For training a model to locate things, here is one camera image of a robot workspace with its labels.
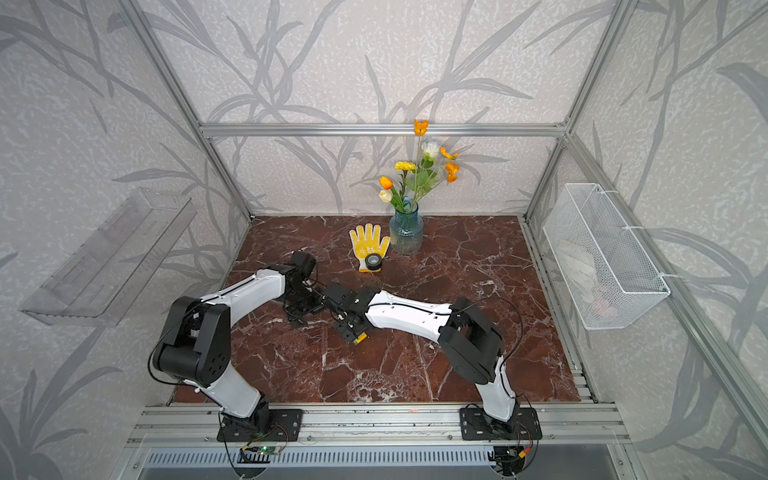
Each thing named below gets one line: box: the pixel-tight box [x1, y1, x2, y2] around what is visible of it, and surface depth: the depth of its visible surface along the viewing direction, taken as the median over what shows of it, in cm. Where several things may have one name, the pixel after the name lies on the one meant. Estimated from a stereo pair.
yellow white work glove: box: [349, 223, 391, 273], surface depth 114 cm
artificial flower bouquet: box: [379, 119, 461, 212], surface depth 96 cm
